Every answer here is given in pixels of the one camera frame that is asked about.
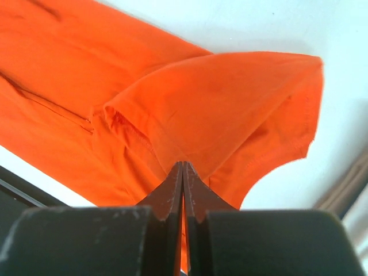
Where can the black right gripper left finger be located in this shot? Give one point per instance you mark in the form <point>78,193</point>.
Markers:
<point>163,236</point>

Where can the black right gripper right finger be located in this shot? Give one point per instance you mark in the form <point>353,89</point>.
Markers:
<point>199,199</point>

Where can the orange t-shirt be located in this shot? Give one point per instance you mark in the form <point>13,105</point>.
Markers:
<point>106,104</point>

